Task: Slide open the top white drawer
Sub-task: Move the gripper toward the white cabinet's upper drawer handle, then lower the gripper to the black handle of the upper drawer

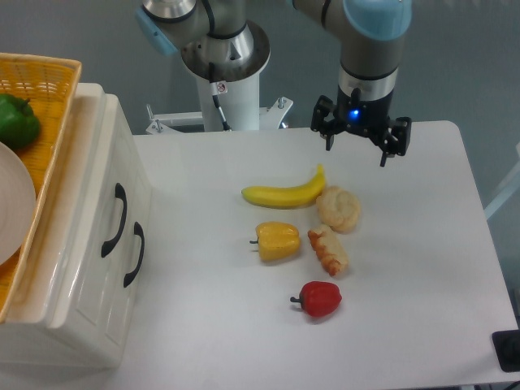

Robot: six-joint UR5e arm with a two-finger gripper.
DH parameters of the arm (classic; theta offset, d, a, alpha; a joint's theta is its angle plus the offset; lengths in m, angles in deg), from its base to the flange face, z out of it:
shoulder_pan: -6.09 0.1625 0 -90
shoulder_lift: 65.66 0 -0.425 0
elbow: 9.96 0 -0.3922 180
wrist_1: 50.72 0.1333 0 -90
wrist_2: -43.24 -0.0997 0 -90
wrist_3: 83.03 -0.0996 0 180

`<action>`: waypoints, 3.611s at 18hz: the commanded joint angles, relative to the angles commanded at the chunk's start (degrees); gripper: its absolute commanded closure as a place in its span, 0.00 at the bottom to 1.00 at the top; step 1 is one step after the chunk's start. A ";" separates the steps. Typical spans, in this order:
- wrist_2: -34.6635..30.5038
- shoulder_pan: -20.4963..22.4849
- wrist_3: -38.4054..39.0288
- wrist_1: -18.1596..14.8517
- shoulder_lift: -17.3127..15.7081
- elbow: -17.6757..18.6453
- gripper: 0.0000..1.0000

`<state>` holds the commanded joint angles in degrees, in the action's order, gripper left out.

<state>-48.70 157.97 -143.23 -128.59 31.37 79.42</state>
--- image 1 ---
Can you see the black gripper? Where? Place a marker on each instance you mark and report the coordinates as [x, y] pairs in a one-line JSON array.
[[367, 119]]

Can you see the black top drawer handle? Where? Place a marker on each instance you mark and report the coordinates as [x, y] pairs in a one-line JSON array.
[[118, 218]]

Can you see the black drawer handle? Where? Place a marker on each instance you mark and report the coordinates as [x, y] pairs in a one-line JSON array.
[[136, 255], [118, 218]]

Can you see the white drawer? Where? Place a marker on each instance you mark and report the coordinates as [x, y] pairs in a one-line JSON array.
[[92, 292]]

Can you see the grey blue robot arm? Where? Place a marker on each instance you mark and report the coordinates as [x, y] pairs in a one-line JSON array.
[[371, 34]]

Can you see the white drawer cabinet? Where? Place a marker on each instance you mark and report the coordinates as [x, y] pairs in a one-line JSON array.
[[27, 335]]

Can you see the round twisted bread roll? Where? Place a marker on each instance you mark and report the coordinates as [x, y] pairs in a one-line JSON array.
[[339, 209]]

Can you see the yellow banana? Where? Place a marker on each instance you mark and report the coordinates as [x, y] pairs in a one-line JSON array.
[[287, 197]]

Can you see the long croissant bread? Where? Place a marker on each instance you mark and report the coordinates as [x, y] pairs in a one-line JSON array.
[[328, 249]]

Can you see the yellow bell pepper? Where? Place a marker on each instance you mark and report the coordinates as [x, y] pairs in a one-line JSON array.
[[276, 240]]

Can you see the red bell pepper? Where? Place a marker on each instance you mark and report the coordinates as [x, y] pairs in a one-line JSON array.
[[318, 299]]

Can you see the black device at edge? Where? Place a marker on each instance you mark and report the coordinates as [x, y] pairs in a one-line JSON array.
[[506, 345]]

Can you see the yellow woven basket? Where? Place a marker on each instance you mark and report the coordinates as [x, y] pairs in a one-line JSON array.
[[50, 85]]

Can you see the green bell pepper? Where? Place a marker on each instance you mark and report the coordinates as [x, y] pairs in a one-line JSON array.
[[19, 125]]

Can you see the white plate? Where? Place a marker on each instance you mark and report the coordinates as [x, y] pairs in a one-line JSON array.
[[18, 200]]

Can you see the white metal frame right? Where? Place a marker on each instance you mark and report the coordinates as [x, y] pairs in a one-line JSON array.
[[504, 190]]

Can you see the black lower drawer handle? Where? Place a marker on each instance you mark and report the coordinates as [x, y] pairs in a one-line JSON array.
[[136, 255]]

